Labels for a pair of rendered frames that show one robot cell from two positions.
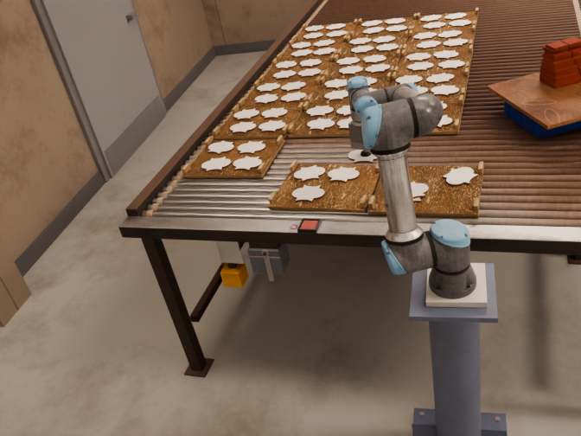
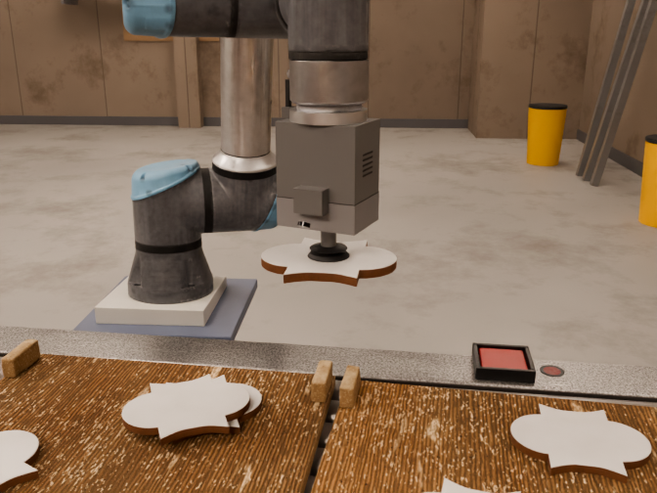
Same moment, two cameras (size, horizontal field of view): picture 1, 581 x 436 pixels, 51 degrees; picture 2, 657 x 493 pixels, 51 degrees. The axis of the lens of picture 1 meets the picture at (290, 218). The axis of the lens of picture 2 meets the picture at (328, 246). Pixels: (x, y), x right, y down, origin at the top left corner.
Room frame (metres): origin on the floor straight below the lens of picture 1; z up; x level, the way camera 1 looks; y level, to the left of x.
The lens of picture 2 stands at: (2.70, -0.52, 1.36)
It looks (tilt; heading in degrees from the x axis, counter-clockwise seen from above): 18 degrees down; 164
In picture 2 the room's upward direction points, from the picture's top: straight up
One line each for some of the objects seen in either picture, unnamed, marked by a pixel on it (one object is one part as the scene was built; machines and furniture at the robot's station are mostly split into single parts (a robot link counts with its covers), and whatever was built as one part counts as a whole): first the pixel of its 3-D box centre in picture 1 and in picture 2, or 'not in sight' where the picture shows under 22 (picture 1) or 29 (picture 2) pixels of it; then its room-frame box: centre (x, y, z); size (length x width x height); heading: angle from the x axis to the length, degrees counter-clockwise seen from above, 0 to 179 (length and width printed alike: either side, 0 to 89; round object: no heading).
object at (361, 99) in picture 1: (369, 103); (286, 1); (1.95, -0.35, 1.38); 0.11 x 0.11 x 0.08; 0
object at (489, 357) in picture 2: (309, 226); (502, 363); (1.96, -0.06, 0.92); 0.06 x 0.06 x 0.01; 66
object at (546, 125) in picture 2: not in sight; (545, 134); (-3.36, 3.44, 0.29); 0.37 x 0.37 x 0.58
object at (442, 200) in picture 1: (427, 189); (121, 446); (2.03, -0.56, 0.93); 0.41 x 0.35 x 0.02; 65
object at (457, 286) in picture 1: (451, 271); (169, 263); (1.49, -0.47, 0.95); 0.15 x 0.15 x 0.10
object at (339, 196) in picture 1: (327, 186); (529, 493); (2.21, -0.18, 0.93); 0.41 x 0.35 x 0.02; 64
